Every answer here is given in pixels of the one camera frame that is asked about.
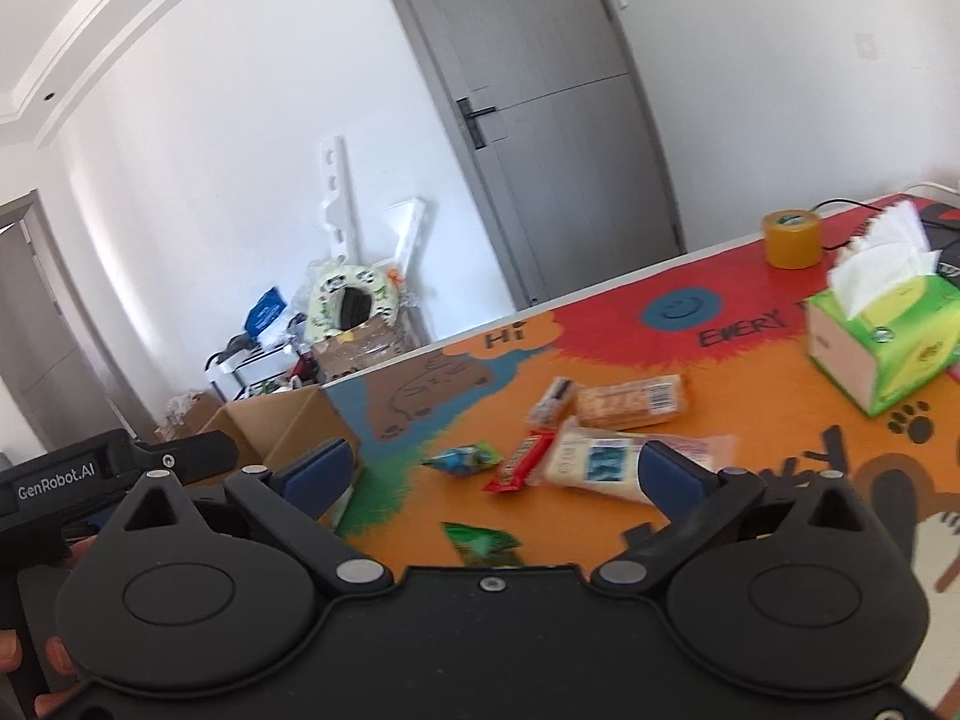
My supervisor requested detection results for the person's left hand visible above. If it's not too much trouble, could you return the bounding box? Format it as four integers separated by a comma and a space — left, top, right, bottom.
0, 536, 98, 720

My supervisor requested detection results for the tall white foam board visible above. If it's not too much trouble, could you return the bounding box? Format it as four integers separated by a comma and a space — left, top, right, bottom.
315, 135, 361, 271

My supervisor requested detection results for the panda print seat ring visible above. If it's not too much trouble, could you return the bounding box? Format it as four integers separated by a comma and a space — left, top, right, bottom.
306, 259, 402, 346

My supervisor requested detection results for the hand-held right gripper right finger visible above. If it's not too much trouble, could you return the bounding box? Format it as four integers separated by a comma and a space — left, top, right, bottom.
589, 439, 890, 601

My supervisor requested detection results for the taped brown cardboard box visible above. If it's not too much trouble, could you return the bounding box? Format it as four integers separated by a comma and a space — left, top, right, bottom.
311, 315, 421, 383

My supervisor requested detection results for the white snack packet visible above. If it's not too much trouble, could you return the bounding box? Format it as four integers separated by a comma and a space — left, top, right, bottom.
675, 433, 740, 472

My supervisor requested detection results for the blue plastic bag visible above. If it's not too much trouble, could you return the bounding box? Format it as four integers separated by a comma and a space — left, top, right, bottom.
244, 286, 288, 338

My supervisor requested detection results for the colourful cartoon cat mat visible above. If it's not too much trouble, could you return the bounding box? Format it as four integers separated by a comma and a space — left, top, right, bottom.
322, 193, 960, 720

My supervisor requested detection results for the white blue bread packet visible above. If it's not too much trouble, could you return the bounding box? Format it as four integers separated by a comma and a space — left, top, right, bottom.
529, 416, 653, 505

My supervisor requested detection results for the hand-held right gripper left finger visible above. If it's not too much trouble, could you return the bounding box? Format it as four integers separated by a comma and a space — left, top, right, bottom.
90, 439, 395, 601

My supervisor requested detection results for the short white foam board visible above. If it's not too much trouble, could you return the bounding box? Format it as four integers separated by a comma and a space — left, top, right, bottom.
381, 199, 428, 278

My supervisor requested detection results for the red snack bar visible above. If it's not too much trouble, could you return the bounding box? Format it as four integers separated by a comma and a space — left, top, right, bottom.
482, 431, 552, 494

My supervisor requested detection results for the black shoe rack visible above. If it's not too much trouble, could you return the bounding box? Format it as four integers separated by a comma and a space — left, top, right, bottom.
204, 334, 301, 402

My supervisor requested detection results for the small brown snack packet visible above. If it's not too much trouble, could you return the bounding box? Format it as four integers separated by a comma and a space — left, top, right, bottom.
529, 377, 578, 425

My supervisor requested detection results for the green tissue box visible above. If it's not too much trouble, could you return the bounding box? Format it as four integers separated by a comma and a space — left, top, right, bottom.
806, 199, 960, 419

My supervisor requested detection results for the orange cracker packet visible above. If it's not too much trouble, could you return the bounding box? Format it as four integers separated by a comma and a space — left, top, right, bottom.
574, 373, 689, 430

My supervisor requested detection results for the small red print cardboard box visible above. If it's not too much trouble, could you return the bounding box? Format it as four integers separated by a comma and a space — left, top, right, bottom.
154, 390, 226, 443

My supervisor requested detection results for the grey room door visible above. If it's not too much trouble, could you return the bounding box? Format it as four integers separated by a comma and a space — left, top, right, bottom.
0, 191, 140, 458

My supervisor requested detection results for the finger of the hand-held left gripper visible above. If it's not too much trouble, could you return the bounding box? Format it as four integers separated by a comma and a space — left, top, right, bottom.
127, 431, 241, 492

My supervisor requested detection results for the blue green candy packet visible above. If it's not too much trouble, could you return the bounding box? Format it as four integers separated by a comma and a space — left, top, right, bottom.
420, 442, 502, 477

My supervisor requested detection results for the bright green foil packet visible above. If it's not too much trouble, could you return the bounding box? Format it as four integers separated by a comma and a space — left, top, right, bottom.
441, 521, 524, 569

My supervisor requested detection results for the black door handle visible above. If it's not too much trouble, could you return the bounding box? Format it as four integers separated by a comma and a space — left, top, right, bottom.
456, 97, 497, 149

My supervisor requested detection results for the yellow tape roll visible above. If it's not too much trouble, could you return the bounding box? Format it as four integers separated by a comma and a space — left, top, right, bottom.
761, 208, 824, 269

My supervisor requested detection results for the black charger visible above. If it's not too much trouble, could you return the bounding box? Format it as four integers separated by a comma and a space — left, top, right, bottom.
921, 208, 960, 275

